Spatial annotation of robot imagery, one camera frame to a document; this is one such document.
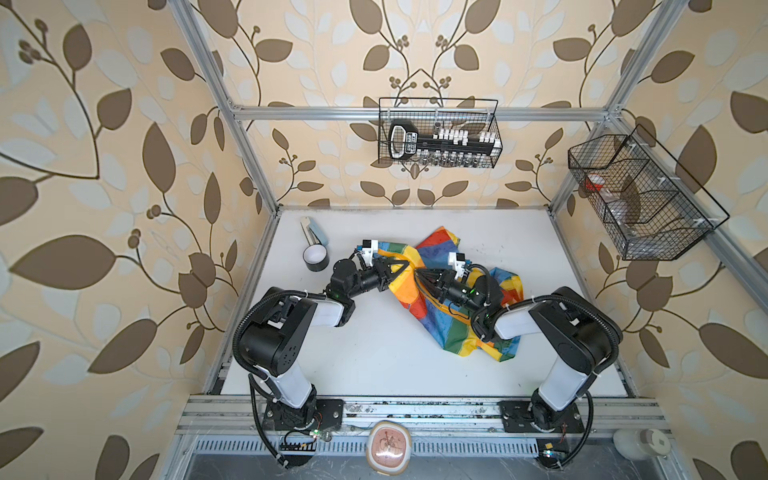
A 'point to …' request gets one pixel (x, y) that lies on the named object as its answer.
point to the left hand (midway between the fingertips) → (412, 264)
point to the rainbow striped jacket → (455, 332)
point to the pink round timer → (388, 447)
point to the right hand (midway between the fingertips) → (417, 276)
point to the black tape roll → (316, 257)
